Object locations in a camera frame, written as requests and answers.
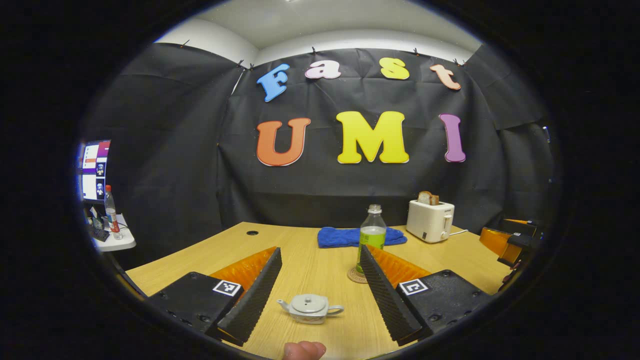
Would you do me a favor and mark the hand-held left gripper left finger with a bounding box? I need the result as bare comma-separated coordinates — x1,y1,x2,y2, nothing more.
145,246,283,347

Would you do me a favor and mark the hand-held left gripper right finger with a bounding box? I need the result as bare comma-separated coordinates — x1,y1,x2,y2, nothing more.
360,244,493,347

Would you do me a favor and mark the green label water bottle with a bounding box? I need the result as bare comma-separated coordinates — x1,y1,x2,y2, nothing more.
356,204,387,274

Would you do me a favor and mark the red label plastic bottle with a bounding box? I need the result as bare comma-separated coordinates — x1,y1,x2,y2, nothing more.
104,185,123,241

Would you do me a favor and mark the blue towel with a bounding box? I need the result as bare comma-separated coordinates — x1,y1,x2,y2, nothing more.
317,226,408,249

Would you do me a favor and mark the white toaster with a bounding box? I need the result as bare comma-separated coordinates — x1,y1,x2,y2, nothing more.
406,199,456,244

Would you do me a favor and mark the white side table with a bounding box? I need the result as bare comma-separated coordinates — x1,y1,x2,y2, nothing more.
90,215,137,252

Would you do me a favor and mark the black backdrop cloth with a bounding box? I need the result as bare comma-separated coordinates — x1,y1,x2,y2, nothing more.
80,42,556,271

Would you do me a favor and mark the computer monitor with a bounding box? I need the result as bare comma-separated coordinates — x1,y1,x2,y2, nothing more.
77,140,112,203

